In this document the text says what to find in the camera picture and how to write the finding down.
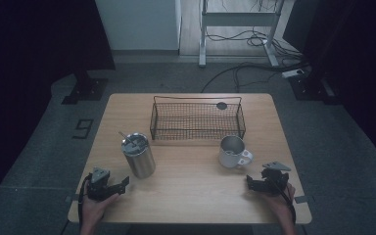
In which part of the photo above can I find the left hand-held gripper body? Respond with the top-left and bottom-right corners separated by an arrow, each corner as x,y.
86,166 -> 120,202

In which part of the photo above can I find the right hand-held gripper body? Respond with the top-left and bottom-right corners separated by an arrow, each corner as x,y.
260,161 -> 292,197

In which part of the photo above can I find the stainless steel tumbler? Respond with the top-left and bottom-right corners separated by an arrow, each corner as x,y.
120,131 -> 157,180

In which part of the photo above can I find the white mug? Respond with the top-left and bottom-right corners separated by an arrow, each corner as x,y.
217,134 -> 254,169

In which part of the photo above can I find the metal straw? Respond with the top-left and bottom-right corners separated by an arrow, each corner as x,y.
117,130 -> 139,148

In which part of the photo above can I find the dark wire basket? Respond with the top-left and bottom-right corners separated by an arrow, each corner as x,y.
149,95 -> 247,142

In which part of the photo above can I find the person's right hand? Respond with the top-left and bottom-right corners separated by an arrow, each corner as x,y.
260,182 -> 297,216

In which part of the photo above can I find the person's left hand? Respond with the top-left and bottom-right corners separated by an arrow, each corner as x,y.
80,193 -> 120,227

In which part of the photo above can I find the black stand base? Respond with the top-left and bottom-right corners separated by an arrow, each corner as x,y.
288,71 -> 341,106
61,69 -> 109,106

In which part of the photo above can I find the white power strip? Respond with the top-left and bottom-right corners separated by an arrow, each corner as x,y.
281,68 -> 306,79

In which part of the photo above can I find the dark curtain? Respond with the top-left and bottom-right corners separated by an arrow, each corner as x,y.
0,0 -> 117,218
282,0 -> 376,172

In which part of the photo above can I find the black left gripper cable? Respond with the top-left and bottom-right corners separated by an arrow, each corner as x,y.
76,173 -> 93,226

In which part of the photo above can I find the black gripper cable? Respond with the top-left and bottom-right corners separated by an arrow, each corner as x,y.
267,175 -> 298,226
76,173 -> 93,226

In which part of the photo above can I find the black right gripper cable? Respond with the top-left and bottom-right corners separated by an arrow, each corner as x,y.
267,175 -> 298,226

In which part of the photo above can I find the long black floor cable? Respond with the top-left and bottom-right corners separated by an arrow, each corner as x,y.
201,61 -> 309,94

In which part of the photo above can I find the tangle of floor cables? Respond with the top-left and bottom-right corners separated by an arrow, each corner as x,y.
206,28 -> 306,61

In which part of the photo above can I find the white desk frame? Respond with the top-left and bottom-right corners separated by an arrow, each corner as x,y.
198,0 -> 287,69

